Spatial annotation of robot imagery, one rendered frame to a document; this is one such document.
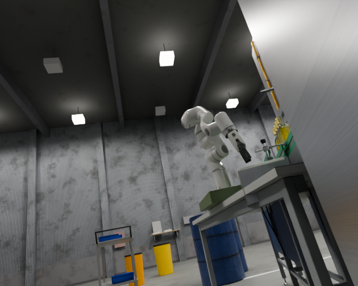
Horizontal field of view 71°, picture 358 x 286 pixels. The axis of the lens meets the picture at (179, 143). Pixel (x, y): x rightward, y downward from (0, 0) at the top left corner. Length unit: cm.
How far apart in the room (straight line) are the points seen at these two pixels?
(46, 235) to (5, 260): 159
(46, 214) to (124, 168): 368
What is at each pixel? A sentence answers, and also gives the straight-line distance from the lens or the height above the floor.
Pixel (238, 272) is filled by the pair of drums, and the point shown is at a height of 10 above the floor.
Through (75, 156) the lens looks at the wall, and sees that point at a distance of 1261.
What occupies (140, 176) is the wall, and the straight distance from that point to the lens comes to 1193.
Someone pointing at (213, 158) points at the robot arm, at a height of 106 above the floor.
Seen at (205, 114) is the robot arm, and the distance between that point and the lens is 155.
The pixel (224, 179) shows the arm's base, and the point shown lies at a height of 90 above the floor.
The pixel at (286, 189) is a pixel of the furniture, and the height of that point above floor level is 67.
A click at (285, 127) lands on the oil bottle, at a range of 156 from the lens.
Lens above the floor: 56
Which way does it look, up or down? 22 degrees up
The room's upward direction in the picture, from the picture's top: 12 degrees counter-clockwise
